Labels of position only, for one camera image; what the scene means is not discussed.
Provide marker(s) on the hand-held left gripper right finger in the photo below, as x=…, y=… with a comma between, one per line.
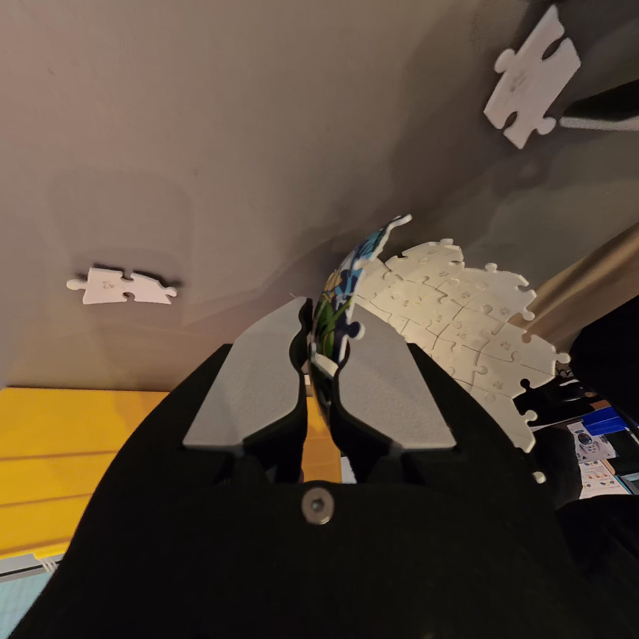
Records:
x=394, y=399

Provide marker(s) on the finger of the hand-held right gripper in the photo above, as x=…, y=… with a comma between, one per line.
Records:
x=609, y=107

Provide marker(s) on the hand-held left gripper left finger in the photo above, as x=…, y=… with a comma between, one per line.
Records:
x=249, y=394

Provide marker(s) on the white puzzle piece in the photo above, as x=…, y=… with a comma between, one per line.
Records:
x=105, y=287
x=529, y=85

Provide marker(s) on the partly built puzzle ball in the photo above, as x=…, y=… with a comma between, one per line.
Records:
x=449, y=309

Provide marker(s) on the person's beige trousers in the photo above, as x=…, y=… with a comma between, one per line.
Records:
x=589, y=289

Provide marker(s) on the yellow box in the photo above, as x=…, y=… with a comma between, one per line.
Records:
x=50, y=449

